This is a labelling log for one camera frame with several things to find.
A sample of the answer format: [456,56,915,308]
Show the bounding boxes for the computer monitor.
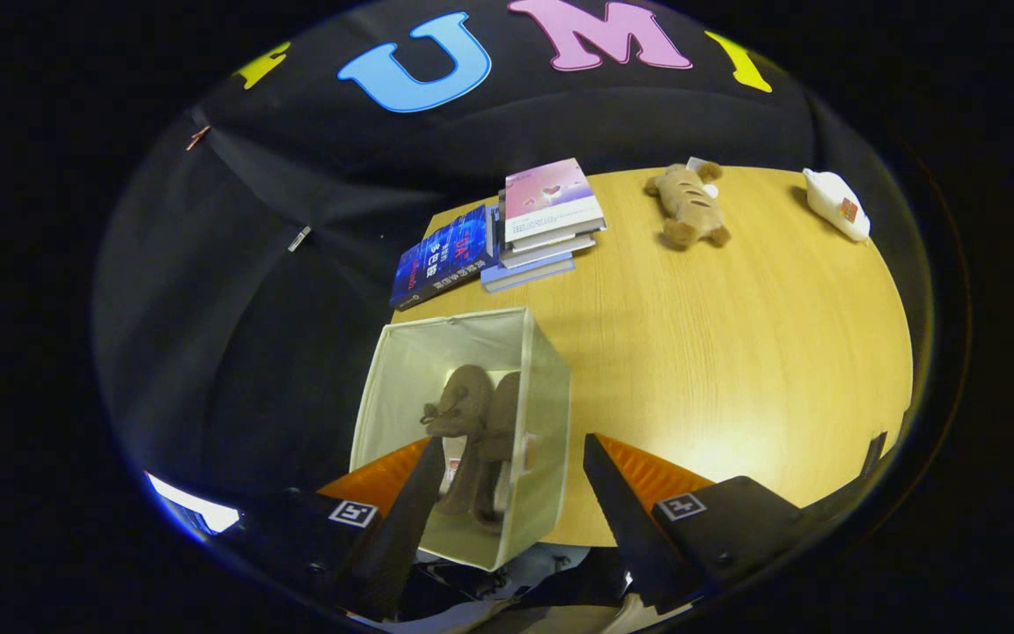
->
[146,471,240,536]

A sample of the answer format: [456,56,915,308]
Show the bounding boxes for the cream fabric storage box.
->
[350,306,571,571]

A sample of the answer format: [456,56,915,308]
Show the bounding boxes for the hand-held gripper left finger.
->
[234,437,448,622]

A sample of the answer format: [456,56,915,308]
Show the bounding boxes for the white pouch with red label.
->
[802,167,871,243]

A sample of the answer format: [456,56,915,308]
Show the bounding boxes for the tan plush toy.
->
[644,162,731,249]

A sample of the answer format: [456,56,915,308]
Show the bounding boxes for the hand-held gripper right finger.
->
[582,431,825,616]

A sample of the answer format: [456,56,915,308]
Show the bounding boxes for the pale blue cover book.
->
[481,254,577,294]

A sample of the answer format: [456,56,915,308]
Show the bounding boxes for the brown fuzzy moccasin shoe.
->
[472,372,525,534]
[422,365,495,516]

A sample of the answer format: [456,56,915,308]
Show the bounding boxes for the pink cover book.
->
[503,158,606,244]

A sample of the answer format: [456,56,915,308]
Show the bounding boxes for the thin grey book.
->
[505,229,601,257]
[500,240,597,270]

